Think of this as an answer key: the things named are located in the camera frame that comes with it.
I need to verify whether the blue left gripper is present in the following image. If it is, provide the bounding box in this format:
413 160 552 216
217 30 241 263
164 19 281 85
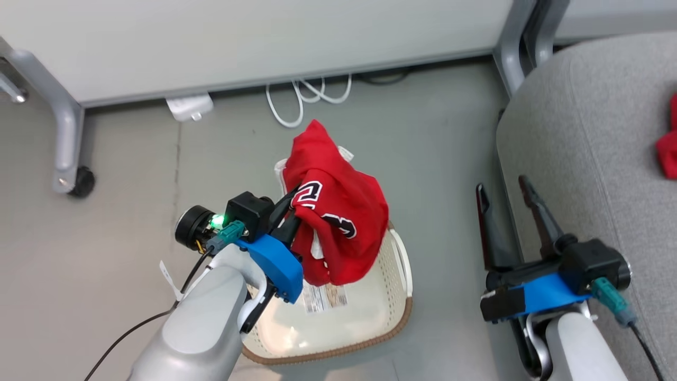
236 185 305 333

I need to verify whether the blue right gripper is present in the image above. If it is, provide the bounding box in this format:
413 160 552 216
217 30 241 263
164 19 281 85
475 174 592 324

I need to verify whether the white coiled cable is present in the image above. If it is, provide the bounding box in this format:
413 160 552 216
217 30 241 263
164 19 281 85
264 74 353 129

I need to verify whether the beige perforated laundry basket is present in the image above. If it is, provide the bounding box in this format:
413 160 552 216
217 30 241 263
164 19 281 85
241 157 414 366

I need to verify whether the large white partition panel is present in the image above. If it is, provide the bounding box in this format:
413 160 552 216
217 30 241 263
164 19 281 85
0 0 525 108

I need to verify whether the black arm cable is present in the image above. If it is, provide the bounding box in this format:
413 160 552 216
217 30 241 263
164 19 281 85
84 248 213 381
627 321 665 381

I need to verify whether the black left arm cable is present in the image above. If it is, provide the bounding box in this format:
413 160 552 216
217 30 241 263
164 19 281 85
84 248 213 381

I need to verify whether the black floor cable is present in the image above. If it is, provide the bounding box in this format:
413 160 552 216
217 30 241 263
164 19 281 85
359 68 411 87

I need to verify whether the black caster wheel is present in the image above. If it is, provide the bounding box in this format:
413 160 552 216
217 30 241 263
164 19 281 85
68 166 96 199

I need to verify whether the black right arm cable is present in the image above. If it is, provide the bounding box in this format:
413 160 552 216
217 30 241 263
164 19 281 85
627 321 665 381

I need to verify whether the red jersey with white letters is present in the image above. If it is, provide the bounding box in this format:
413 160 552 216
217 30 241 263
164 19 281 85
655 94 677 180

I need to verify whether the grey partition leg with caster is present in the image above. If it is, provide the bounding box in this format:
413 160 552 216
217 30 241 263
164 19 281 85
0 37 86 194

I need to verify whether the white power strip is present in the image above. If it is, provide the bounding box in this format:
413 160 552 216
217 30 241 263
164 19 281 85
165 94 215 123

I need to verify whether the grey metal table leg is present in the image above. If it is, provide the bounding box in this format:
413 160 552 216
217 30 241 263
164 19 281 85
0 70 28 104

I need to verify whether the grey fabric sofa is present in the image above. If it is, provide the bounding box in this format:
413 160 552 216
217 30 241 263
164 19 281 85
495 31 677 381

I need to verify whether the red jersey with black numbers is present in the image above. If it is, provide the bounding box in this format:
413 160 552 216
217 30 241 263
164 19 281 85
274 119 390 287

